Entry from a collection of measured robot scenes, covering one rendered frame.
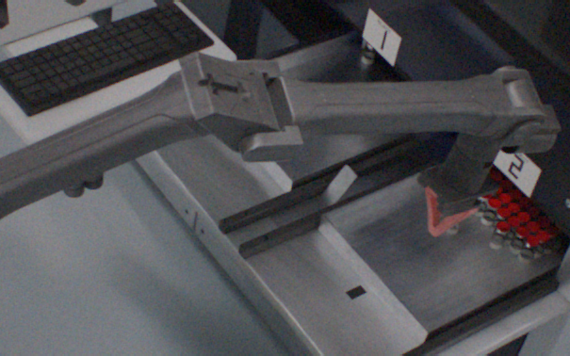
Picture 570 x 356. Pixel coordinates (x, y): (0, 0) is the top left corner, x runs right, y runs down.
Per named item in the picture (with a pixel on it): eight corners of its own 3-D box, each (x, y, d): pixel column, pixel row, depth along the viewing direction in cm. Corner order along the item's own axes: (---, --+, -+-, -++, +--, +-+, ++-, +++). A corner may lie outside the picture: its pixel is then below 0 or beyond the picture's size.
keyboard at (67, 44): (171, 5, 241) (172, -6, 239) (215, 45, 234) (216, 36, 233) (-13, 71, 220) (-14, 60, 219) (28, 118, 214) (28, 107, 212)
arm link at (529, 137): (499, 64, 155) (523, 124, 151) (570, 64, 160) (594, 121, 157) (449, 114, 164) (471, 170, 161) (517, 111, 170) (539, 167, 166)
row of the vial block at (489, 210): (461, 187, 206) (467, 169, 203) (533, 261, 197) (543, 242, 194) (450, 192, 205) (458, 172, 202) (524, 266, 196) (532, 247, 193)
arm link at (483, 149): (465, 100, 159) (487, 128, 156) (507, 99, 163) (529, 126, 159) (445, 140, 164) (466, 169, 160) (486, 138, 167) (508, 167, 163)
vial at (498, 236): (496, 237, 199) (503, 218, 196) (505, 247, 198) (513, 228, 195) (485, 243, 198) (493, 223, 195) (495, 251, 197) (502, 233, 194)
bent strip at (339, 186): (340, 188, 202) (347, 163, 198) (350, 201, 201) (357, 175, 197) (268, 218, 195) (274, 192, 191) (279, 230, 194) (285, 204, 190)
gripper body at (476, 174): (496, 198, 168) (518, 156, 164) (444, 214, 162) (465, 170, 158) (464, 168, 172) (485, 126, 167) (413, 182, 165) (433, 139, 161)
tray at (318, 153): (356, 42, 229) (360, 27, 227) (446, 130, 216) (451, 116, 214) (202, 97, 213) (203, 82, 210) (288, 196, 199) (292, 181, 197)
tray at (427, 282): (476, 159, 212) (481, 145, 209) (582, 263, 199) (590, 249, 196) (317, 229, 195) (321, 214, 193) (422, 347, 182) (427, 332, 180)
